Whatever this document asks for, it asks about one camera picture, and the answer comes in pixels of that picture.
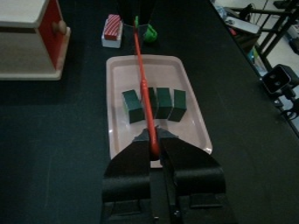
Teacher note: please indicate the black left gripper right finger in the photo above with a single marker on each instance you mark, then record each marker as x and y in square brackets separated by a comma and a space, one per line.
[191, 172]

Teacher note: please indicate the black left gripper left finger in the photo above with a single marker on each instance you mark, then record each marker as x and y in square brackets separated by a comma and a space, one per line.
[126, 169]

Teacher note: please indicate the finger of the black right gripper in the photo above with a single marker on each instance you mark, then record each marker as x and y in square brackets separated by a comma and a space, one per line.
[147, 11]
[126, 11]

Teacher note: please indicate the red plastic toy knife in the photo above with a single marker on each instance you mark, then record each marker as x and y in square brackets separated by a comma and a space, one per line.
[144, 87]

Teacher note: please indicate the red white nigiri sushi toy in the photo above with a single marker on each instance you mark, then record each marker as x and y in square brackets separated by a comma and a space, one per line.
[112, 29]

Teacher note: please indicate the dark green sushi roll piece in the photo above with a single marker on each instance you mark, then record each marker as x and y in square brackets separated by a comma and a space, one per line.
[164, 102]
[178, 106]
[154, 102]
[132, 106]

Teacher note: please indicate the green plastic toy vegetable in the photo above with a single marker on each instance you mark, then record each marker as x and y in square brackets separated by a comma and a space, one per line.
[150, 35]

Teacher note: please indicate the pink plastic tray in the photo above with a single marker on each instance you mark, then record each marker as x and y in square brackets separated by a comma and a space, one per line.
[124, 73]

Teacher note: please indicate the white flat board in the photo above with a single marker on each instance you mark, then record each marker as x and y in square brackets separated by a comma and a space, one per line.
[243, 24]

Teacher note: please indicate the wooden box with red front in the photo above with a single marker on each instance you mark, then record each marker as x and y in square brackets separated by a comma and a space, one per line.
[23, 52]

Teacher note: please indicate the black metal stand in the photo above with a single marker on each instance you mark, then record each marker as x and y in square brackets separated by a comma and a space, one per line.
[276, 32]

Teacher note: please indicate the black webcam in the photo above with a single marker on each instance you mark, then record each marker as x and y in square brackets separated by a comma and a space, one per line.
[278, 77]

